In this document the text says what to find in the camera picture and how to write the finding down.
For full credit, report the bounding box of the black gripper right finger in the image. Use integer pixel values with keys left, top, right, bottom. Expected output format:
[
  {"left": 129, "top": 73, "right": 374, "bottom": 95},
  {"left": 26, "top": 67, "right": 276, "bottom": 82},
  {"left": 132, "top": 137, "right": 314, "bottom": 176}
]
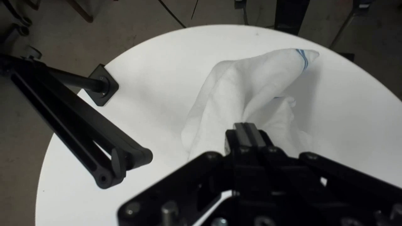
[{"left": 234, "top": 124, "right": 271, "bottom": 154}]

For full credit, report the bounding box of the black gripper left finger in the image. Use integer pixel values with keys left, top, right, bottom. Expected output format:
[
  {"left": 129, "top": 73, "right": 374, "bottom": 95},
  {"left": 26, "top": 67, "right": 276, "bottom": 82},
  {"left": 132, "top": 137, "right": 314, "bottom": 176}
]
[{"left": 225, "top": 130, "right": 241, "bottom": 155}]

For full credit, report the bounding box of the white towel with blue stripes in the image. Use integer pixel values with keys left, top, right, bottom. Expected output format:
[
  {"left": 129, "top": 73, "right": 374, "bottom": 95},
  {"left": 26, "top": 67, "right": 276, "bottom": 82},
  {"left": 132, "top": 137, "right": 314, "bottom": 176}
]
[{"left": 181, "top": 50, "right": 319, "bottom": 159}]

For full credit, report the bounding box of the round white table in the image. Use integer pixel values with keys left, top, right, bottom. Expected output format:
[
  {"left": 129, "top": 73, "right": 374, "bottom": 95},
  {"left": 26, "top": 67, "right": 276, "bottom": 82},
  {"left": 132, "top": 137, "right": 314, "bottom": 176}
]
[{"left": 35, "top": 26, "right": 402, "bottom": 226}]

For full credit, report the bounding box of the black table clamp base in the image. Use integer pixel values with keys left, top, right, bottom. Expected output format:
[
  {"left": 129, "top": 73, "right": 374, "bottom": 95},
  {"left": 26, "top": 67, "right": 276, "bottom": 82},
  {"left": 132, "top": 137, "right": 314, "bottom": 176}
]
[{"left": 87, "top": 65, "right": 119, "bottom": 107}]

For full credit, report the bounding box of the black camera stand pole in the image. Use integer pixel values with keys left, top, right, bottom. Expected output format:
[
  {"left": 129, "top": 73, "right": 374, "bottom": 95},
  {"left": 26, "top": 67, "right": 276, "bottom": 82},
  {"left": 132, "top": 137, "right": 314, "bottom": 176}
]
[{"left": 0, "top": 55, "right": 96, "bottom": 91}]

